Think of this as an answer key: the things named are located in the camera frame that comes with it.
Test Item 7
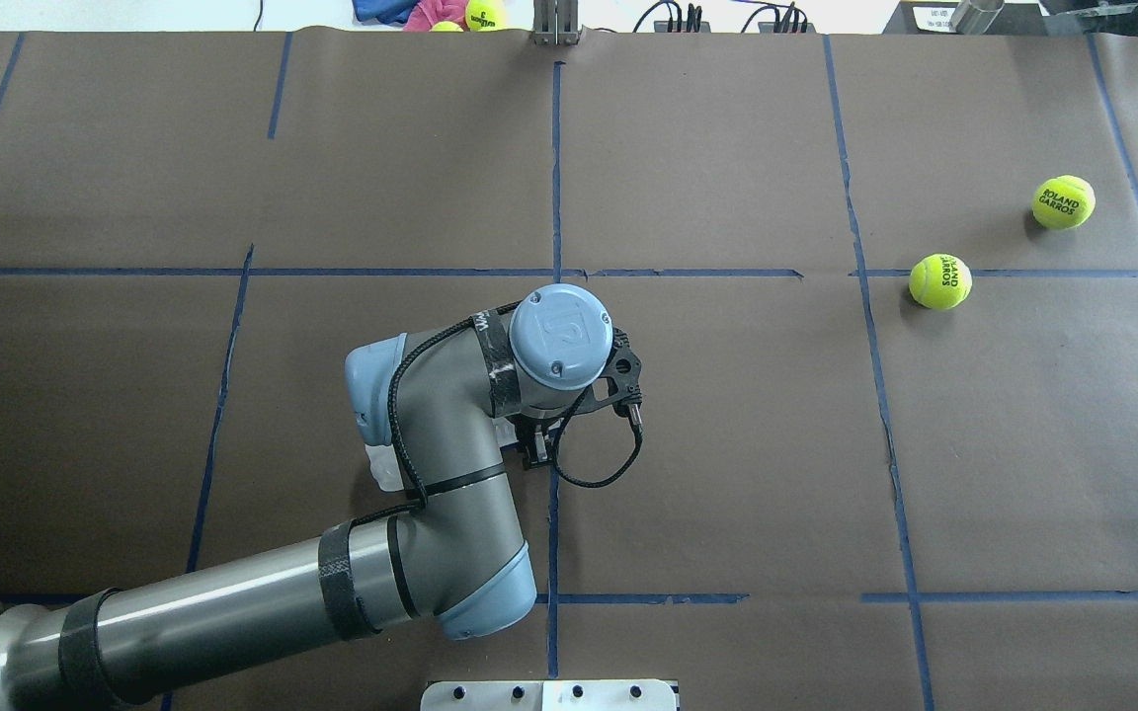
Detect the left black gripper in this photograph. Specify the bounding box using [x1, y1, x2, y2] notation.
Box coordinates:
[512, 415, 563, 471]

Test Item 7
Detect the yellow tennis ball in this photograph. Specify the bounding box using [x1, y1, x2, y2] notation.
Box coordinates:
[908, 253, 974, 311]
[1030, 175, 1095, 231]

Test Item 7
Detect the tennis ball can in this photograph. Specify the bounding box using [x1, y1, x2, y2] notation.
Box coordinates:
[363, 445, 407, 491]

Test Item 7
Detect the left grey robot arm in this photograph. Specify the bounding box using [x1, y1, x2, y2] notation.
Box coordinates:
[0, 276, 617, 710]

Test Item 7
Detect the yellow ball behind table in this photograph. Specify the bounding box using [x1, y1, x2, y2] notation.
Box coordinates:
[462, 0, 510, 32]

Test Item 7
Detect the pink cloth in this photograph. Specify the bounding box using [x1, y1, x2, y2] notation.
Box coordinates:
[403, 0, 468, 32]

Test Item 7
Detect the blue cloth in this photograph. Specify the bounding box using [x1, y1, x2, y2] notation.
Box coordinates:
[351, 0, 419, 26]

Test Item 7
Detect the silver metal cup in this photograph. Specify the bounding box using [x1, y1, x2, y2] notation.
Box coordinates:
[949, 0, 1006, 36]

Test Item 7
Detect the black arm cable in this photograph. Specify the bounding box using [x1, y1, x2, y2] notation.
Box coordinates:
[386, 311, 645, 514]

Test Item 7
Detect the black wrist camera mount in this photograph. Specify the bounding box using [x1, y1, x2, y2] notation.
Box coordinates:
[578, 329, 642, 422]

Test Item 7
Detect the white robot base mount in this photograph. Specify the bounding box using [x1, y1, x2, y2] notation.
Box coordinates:
[419, 678, 682, 710]

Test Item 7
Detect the aluminium frame post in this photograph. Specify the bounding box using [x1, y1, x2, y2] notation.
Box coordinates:
[531, 0, 582, 46]

